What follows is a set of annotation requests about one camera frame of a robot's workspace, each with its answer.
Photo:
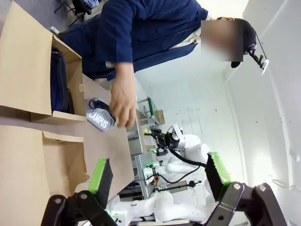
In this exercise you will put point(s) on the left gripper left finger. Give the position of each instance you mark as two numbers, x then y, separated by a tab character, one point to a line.
103	179

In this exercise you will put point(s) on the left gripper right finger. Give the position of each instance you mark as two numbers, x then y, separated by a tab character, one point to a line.
216	176

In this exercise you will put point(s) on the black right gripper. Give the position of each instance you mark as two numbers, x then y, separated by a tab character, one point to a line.
168	141

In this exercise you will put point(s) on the grey CAMPUS pencil case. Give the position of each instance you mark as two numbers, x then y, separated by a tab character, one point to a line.
98	120

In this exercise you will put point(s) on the large brown cardboard box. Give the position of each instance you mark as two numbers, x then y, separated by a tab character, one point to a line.
23	164

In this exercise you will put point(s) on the navy blue pencil case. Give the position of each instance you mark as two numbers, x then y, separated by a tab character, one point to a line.
57	82

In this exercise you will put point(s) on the small brown cardboard box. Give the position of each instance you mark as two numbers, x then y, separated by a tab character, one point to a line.
23	58

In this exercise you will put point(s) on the person's right forearm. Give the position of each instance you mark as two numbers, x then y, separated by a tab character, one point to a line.
123	75

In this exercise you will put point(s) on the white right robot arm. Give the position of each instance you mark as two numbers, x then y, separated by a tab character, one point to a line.
190	144

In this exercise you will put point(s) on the small cardboard box on shelf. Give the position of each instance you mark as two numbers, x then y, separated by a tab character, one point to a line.
159	116

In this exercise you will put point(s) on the person's right hand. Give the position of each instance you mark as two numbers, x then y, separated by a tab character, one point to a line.
123	106

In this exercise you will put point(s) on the grey metal cabinet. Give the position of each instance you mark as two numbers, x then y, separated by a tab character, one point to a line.
135	143

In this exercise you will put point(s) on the person in navy coat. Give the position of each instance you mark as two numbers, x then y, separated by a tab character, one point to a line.
152	28

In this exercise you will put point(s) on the black office chair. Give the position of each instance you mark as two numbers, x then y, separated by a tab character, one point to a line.
81	4

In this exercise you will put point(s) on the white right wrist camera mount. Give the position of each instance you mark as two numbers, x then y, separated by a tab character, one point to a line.
176	131

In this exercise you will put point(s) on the aluminium frame rack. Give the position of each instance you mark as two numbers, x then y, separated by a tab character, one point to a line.
141	169

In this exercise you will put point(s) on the black head-mounted camera rig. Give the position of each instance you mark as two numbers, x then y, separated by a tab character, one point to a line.
259	58

